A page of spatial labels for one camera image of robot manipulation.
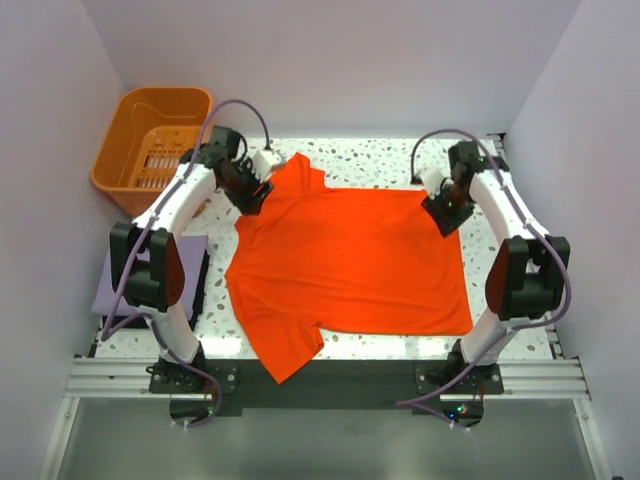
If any aluminium front rail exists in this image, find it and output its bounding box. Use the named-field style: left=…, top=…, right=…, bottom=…
left=63, top=358, right=591, bottom=400

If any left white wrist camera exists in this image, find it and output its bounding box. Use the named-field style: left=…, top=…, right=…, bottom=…
left=252, top=149, right=286, bottom=182

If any aluminium table edge rail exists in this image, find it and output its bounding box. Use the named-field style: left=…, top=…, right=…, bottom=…
left=483, top=134, right=572, bottom=360

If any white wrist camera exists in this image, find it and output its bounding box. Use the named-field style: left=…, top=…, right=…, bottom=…
left=411, top=168, right=446, bottom=195
left=252, top=149, right=286, bottom=182

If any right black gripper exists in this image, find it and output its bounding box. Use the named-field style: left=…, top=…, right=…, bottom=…
left=420, top=184, right=473, bottom=239

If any orange plastic basket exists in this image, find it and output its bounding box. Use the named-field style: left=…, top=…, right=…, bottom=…
left=91, top=86, right=213, bottom=217

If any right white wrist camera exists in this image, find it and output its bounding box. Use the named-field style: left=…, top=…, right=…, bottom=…
left=411, top=168, right=446, bottom=195

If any orange t shirt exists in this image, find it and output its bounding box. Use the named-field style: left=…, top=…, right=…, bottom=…
left=226, top=154, right=472, bottom=383

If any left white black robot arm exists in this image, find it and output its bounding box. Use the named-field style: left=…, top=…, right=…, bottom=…
left=109, top=127, right=286, bottom=393

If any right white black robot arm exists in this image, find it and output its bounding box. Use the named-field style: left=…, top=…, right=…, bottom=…
left=411, top=140, right=572, bottom=393

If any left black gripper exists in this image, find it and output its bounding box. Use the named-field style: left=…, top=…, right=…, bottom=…
left=220, top=158, right=274, bottom=217

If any folded lavender t shirt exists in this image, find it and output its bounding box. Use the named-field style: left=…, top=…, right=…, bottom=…
left=90, top=235, right=210, bottom=321

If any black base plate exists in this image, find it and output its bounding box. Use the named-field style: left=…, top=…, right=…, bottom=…
left=146, top=359, right=505, bottom=428

